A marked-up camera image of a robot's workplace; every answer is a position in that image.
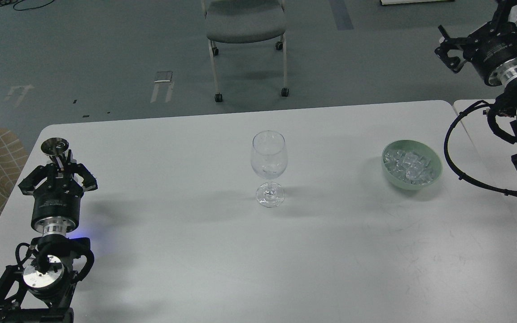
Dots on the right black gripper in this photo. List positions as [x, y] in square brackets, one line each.
[490, 52]

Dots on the clear ice cubes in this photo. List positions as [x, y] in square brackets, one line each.
[409, 167]

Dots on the steel cocktail jigger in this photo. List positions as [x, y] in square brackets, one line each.
[57, 149]

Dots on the green bowl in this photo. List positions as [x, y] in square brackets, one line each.
[420, 148]

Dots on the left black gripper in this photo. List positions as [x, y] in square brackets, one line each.
[60, 202]

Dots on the grey floor plate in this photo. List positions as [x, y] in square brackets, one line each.
[163, 77]

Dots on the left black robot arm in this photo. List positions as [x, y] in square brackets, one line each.
[40, 286]

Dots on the grey office chair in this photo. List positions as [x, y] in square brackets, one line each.
[245, 22]

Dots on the clear wine glass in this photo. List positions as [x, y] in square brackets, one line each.
[269, 159]

